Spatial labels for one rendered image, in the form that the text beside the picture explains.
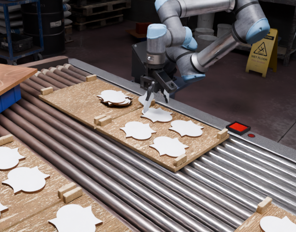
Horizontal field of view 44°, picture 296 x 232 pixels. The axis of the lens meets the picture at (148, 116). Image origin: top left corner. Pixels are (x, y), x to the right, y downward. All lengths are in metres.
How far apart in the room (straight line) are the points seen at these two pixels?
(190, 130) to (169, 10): 0.49
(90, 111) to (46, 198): 0.59
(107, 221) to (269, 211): 0.47
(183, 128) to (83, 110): 0.45
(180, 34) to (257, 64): 3.64
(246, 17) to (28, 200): 1.16
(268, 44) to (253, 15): 3.35
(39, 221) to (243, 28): 1.17
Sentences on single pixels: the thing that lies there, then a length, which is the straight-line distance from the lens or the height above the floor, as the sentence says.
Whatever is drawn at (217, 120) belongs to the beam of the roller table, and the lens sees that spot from 1.65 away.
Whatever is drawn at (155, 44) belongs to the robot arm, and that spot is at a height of 1.25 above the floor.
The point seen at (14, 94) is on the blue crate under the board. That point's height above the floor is 0.96.
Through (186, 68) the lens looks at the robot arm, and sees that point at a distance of 1.92.
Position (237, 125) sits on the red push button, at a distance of 1.61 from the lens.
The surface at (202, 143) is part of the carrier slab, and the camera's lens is 1.42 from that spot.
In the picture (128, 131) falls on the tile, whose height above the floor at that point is 0.94.
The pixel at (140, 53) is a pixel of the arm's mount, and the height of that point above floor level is 1.05.
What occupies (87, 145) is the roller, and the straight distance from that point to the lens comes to 1.42.
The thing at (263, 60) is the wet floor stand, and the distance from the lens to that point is 5.07.
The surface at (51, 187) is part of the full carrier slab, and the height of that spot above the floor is 0.94.
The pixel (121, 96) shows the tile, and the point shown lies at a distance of 1.69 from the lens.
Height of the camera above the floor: 1.65
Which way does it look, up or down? 27 degrees down
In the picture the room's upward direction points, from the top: 3 degrees clockwise
